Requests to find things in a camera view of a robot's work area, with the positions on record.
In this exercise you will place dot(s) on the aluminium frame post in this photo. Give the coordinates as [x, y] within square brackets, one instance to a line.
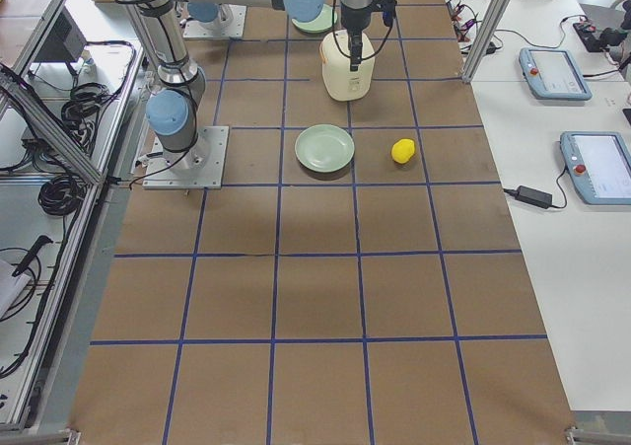
[492, 17]

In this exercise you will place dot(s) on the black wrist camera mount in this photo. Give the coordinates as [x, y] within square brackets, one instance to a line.
[387, 8]

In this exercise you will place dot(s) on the yellow lemon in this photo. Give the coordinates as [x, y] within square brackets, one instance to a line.
[403, 150]

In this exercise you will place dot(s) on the black power adapter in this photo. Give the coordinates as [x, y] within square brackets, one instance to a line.
[534, 197]

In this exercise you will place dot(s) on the brown paper table mat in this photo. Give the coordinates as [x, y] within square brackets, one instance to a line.
[378, 304]

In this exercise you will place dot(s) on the blue teach pendant lower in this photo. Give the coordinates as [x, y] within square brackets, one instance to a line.
[599, 166]

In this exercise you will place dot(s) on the green plate by bases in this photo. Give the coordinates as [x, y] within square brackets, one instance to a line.
[323, 23]

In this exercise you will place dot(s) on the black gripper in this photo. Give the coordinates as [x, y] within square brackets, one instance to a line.
[353, 19]

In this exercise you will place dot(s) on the cream rice cooker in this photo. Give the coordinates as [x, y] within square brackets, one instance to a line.
[340, 82]

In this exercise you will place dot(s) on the blue teach pendant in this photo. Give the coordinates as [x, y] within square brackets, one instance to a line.
[599, 166]
[553, 74]

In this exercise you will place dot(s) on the green plate near cooker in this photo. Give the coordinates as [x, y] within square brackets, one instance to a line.
[324, 148]

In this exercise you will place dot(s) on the blue teach pendant upper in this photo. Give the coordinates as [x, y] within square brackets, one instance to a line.
[553, 74]

